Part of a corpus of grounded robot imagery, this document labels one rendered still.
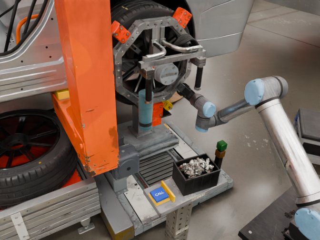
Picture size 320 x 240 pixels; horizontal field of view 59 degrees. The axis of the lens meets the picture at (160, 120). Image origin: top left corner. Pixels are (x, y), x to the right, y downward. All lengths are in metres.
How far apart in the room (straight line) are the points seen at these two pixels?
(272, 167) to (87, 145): 1.59
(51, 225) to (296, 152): 1.30
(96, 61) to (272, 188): 1.63
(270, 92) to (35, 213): 1.29
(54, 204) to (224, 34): 1.60
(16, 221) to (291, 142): 1.34
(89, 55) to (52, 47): 0.57
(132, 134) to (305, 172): 1.29
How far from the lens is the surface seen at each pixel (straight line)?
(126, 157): 1.72
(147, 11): 1.70
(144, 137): 2.14
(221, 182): 1.57
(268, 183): 2.31
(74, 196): 1.64
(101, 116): 1.25
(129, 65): 1.96
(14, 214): 1.59
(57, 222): 1.74
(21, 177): 1.59
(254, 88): 1.36
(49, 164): 1.61
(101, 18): 1.09
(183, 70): 1.93
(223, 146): 1.47
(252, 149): 2.57
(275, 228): 1.67
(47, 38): 1.64
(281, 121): 1.35
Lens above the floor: 1.57
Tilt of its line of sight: 35 degrees down
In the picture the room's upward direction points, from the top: 3 degrees clockwise
